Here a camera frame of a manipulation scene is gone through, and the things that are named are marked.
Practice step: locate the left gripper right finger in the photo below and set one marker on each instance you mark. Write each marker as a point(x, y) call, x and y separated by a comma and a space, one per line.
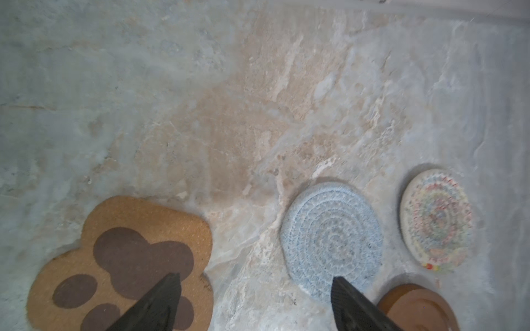
point(353, 311)

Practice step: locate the cork paw print coaster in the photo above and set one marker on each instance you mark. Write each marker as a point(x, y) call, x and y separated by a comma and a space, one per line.
point(127, 246)

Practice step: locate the blue knitted round coaster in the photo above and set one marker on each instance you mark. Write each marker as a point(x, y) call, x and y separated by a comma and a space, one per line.
point(330, 230)

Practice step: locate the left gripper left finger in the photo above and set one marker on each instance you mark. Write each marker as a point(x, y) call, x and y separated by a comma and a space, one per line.
point(156, 310)

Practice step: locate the right brown wooden round coaster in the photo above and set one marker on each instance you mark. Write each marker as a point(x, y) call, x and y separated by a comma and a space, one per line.
point(413, 307)

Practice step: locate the multicolour knitted round coaster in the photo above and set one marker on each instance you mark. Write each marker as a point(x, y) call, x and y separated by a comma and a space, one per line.
point(437, 222)

